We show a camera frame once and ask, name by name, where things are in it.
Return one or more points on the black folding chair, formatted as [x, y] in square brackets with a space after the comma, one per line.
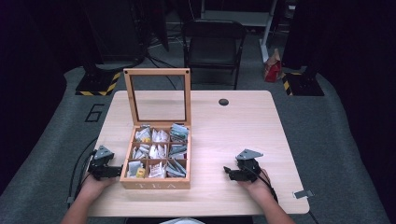
[214, 46]

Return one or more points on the assorted tea bag packets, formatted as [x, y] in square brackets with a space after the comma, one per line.
[159, 151]

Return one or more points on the person's right hand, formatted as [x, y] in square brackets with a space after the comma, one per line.
[257, 188]

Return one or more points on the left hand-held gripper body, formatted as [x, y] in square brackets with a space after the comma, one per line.
[101, 161]

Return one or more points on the wooden tea box with lid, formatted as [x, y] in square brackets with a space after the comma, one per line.
[157, 124]

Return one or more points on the black table grommet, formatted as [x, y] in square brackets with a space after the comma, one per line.
[223, 102]

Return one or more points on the person's white clothing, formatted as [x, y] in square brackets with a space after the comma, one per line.
[183, 221]

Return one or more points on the red paper bag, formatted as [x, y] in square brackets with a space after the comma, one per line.
[273, 67]

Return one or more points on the person's left hand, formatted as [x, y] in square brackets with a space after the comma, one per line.
[95, 186]

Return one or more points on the white desk frame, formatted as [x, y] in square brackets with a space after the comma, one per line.
[236, 17]

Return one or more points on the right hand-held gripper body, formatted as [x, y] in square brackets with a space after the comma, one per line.
[247, 166]

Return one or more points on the black stand base striped edge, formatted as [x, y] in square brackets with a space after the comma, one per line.
[99, 84]
[303, 84]

